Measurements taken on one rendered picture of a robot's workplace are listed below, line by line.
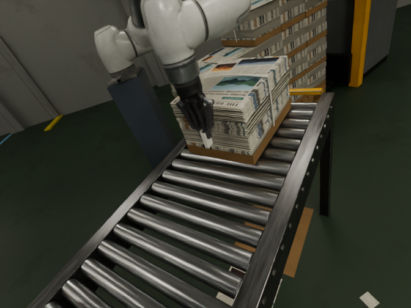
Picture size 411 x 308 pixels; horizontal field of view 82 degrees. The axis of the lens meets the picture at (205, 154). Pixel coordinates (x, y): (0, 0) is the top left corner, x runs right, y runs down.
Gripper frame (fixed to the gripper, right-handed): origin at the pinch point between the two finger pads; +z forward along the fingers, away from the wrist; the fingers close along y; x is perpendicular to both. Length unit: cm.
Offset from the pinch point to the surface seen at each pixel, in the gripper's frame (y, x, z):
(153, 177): 22.3, 11.3, 13.1
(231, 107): -10.0, -3.2, -9.4
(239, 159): -8.0, -3.3, 10.8
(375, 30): -35, -242, 48
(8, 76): 487, -108, -1
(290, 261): -17, -13, 93
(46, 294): 23, 57, 13
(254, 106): -13.9, -9.4, -6.4
